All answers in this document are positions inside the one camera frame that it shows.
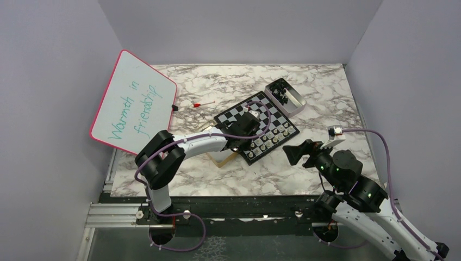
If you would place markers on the silver white tin tray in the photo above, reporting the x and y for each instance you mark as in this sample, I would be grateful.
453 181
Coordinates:
295 105

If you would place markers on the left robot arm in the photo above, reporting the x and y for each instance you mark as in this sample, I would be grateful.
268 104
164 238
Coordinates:
160 159

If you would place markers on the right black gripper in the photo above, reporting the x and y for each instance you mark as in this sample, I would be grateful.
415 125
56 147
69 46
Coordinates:
294 153

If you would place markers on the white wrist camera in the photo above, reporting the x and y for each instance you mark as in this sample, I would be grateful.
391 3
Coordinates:
335 136
255 113

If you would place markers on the pile of black pieces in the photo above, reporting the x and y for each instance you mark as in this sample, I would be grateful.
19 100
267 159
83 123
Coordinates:
278 89

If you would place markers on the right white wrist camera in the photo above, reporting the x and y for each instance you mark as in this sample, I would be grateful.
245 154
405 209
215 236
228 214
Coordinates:
335 136

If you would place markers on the black metal base rail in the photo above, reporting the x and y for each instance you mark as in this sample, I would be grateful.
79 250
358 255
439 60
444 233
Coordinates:
222 215

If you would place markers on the red capped white marker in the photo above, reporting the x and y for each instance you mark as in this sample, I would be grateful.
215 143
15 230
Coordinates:
196 105

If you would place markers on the gold tin tray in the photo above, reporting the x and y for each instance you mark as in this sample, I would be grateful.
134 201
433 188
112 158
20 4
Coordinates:
220 158

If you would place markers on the white board pink rim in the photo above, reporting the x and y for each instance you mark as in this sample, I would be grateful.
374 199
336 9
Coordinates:
136 105

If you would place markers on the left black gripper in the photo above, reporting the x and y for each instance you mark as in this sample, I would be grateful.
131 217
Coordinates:
245 147

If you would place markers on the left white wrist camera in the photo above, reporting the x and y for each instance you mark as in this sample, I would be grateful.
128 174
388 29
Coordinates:
255 113

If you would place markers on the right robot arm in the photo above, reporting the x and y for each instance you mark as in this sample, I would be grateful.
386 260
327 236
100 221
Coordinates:
362 205

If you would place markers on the black white chess board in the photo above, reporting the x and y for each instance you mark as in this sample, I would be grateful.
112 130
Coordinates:
269 113

